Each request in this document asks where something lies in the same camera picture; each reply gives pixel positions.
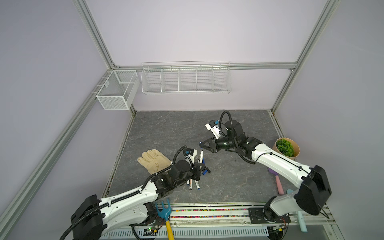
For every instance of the white wire wall shelf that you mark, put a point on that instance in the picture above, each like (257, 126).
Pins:
(192, 77)

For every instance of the potted green plant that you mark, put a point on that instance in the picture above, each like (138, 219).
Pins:
(287, 147)

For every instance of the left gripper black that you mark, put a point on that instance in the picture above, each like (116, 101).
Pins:
(197, 171)

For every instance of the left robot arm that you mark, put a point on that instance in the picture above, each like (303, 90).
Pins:
(95, 217)

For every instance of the white mesh cube basket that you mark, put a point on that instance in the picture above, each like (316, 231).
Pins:
(119, 89)

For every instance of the light blue garden trowel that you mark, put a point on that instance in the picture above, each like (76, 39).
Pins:
(301, 222)

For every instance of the beige cloth glove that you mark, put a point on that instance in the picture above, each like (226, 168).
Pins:
(154, 161)

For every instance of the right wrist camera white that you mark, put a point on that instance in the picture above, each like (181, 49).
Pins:
(213, 126)

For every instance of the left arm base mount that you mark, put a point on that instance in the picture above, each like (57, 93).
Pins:
(153, 219)

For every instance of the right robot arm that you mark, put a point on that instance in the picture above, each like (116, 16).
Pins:
(313, 188)

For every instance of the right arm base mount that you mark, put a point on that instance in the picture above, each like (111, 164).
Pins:
(258, 215)

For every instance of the purple trowel pink handle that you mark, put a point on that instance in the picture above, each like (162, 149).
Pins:
(278, 181)

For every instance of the blue garden rake yellow handle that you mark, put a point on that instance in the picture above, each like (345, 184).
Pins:
(164, 212)

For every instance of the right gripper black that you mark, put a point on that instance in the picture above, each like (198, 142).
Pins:
(213, 148)

